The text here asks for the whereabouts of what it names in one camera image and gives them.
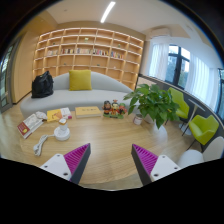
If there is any yellow flat box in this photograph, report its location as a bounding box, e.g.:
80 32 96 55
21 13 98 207
75 106 101 118

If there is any white coiled cable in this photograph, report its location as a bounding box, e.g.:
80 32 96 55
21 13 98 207
32 133 56 157

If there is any small white red cup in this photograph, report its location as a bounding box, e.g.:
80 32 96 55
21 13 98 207
133 114 143 125

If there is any green chair far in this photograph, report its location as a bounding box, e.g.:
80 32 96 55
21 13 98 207
169 87 189 119

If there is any pink white small book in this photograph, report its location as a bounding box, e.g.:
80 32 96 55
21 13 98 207
60 107 72 119

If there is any green chair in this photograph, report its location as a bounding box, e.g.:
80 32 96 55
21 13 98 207
169 87 189 119
186 115 219 151

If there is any white air conditioner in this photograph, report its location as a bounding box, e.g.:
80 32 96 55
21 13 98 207
150 28 170 38

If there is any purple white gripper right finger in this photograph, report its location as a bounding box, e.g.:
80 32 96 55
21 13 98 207
131 144 180 185

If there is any black backpack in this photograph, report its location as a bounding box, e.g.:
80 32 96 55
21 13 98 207
32 71 54 98

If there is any white curtain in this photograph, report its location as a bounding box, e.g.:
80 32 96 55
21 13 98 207
149 43 169 81

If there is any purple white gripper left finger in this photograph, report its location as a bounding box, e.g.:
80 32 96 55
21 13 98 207
41 143 91 184

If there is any green chair near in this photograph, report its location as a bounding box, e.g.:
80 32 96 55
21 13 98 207
186 115 219 151

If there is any green potted plant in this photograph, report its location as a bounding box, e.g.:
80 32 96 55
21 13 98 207
123 83 181 130

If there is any white round power socket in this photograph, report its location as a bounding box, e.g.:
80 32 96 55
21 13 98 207
54 127 70 141

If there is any yellow book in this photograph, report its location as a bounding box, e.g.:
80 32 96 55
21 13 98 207
47 109 62 122

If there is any ceiling light strip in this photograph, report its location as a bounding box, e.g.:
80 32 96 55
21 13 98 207
100 1 116 23

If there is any colourful figurine set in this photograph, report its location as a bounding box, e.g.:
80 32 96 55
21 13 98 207
102 100 127 119

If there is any grey sofa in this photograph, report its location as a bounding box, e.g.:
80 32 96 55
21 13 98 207
20 72 132 118

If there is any white chair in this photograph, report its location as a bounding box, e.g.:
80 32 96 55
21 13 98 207
177 136 224 168

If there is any wooden bookshelf wall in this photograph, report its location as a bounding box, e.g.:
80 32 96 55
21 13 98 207
33 28 144 90

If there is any yellow cushion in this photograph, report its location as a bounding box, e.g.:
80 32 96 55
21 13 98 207
69 70 92 91

